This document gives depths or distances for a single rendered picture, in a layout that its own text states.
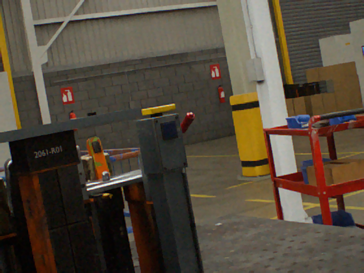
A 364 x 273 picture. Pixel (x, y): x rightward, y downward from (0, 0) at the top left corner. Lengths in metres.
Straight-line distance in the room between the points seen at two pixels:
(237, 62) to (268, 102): 3.25
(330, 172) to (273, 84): 1.96
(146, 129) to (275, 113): 4.10
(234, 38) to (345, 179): 5.19
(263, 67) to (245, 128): 3.25
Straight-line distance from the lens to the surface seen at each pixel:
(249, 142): 8.57
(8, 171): 1.42
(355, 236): 1.96
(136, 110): 1.27
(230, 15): 8.63
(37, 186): 1.21
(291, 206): 5.50
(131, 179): 1.62
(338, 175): 3.60
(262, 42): 5.41
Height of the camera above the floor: 1.17
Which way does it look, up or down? 3 degrees down
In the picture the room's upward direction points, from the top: 10 degrees counter-clockwise
